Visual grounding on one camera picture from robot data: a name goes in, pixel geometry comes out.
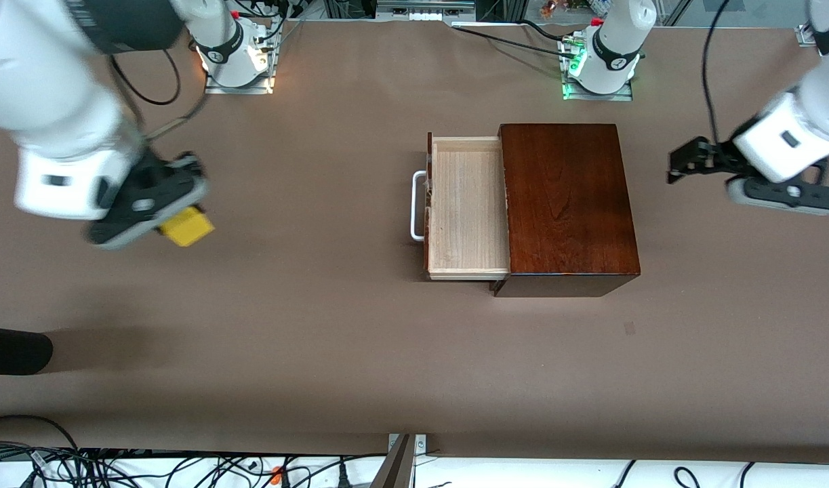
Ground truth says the aluminium bracket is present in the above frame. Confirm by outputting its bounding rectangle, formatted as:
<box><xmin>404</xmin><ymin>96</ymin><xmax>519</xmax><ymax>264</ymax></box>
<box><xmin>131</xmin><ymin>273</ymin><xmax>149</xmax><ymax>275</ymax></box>
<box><xmin>388</xmin><ymin>434</ymin><xmax>428</xmax><ymax>456</ymax></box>

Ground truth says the dark wooden drawer cabinet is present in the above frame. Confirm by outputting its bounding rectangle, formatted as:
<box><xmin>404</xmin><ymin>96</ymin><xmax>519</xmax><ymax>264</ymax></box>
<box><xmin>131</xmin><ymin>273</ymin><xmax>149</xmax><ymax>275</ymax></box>
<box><xmin>490</xmin><ymin>123</ymin><xmax>642</xmax><ymax>299</ymax></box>

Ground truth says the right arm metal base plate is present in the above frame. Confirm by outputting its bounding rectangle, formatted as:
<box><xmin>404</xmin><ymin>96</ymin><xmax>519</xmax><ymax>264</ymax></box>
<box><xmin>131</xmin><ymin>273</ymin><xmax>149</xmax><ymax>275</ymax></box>
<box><xmin>204</xmin><ymin>64</ymin><xmax>277</xmax><ymax>96</ymax></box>

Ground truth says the black cylindrical object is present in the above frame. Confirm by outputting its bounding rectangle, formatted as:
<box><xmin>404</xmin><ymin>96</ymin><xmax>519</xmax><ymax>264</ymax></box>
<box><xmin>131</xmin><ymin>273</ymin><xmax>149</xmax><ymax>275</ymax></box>
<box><xmin>0</xmin><ymin>325</ymin><xmax>54</xmax><ymax>375</ymax></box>

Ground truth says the black cable with metal plug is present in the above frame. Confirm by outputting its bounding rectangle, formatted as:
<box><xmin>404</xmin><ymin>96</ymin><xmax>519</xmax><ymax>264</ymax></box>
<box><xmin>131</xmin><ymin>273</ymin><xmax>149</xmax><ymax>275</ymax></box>
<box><xmin>143</xmin><ymin>95</ymin><xmax>208</xmax><ymax>141</ymax></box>

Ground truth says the yellow block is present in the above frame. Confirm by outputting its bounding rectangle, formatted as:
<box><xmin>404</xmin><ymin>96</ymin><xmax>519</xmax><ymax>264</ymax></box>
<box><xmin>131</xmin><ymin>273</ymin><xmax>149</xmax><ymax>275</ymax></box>
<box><xmin>159</xmin><ymin>206</ymin><xmax>216</xmax><ymax>249</ymax></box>

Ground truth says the grey stand pole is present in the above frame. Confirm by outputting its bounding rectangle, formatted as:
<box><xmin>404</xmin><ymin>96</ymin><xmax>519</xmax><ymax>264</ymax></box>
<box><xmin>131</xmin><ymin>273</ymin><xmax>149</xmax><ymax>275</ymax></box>
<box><xmin>370</xmin><ymin>434</ymin><xmax>416</xmax><ymax>488</ymax></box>

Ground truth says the silver box with white plugs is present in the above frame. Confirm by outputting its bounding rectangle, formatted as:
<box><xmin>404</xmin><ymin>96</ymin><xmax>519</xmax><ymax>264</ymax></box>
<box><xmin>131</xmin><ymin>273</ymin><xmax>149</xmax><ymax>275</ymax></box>
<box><xmin>376</xmin><ymin>0</ymin><xmax>477</xmax><ymax>21</ymax></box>

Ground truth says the wooden drawer with white handle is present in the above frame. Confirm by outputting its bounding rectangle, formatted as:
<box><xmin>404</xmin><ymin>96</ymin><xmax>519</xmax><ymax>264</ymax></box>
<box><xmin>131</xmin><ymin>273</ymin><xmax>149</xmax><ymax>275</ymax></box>
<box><xmin>411</xmin><ymin>132</ymin><xmax>511</xmax><ymax>282</ymax></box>

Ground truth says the thin black cable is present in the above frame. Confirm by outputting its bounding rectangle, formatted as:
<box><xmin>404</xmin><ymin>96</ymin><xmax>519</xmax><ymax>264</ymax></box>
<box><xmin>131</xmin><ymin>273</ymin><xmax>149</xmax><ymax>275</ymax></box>
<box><xmin>109</xmin><ymin>47</ymin><xmax>183</xmax><ymax>107</ymax></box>

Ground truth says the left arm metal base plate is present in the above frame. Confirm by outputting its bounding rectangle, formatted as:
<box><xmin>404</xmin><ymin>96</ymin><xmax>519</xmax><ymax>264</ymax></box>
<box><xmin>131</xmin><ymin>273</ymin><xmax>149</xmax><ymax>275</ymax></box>
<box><xmin>562</xmin><ymin>78</ymin><xmax>634</xmax><ymax>102</ymax></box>

